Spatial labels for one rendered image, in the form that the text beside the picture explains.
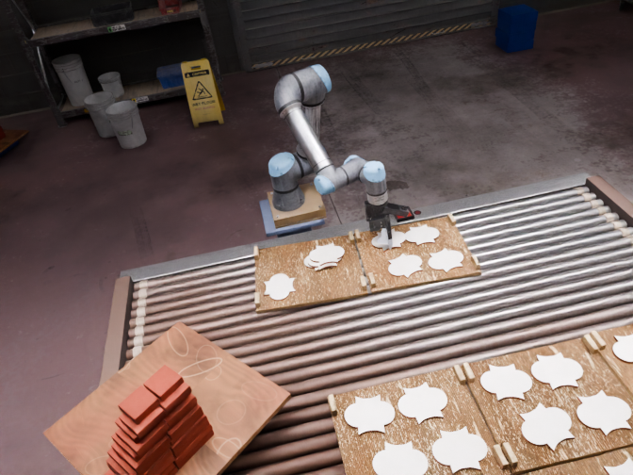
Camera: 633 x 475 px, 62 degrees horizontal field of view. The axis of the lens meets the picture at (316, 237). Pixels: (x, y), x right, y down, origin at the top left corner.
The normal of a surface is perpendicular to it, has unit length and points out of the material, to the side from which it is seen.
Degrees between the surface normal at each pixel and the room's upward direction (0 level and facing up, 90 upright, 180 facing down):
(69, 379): 0
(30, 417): 0
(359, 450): 0
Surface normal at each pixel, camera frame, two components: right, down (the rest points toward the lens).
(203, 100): 0.10, 0.41
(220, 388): -0.11, -0.77
